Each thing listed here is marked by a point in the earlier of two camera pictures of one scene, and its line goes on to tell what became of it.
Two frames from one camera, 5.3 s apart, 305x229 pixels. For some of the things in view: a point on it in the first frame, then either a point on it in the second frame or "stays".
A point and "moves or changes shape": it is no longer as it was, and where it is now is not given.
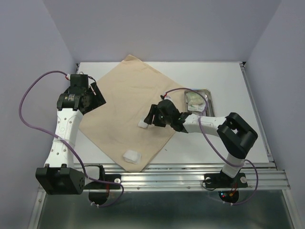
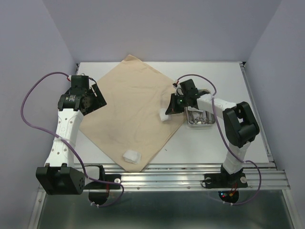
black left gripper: [99, 96] stays
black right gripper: [154, 110] -> [172, 108]
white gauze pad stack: [132, 156] stays
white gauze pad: [141, 123] moves or changes shape
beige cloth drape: [130, 88] stays
